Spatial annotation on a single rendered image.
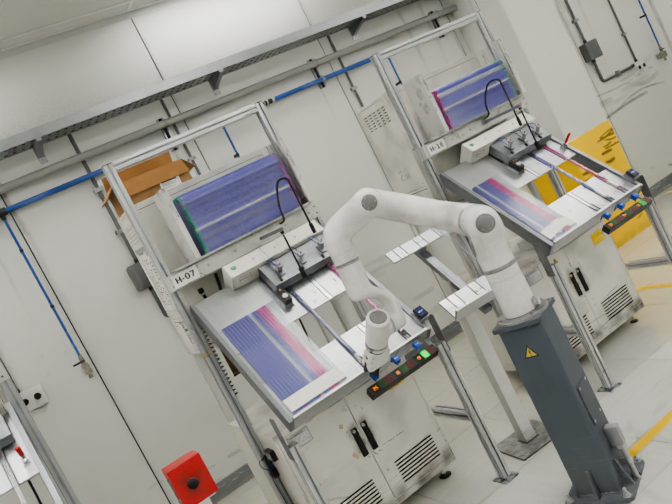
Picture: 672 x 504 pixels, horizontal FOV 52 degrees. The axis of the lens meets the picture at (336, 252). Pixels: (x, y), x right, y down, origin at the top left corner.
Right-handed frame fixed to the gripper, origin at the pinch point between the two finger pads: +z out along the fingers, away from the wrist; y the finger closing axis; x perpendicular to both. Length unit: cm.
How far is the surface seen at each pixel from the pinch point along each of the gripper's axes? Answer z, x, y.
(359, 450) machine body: 49.0, -1.5, -7.5
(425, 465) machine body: 66, -18, 17
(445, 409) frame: 44, -12, 33
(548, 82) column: 61, 149, 305
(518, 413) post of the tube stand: 49, -31, 59
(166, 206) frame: -28, 102, -27
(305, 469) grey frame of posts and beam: 15.8, -8.9, -40.0
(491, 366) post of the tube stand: 33, -13, 57
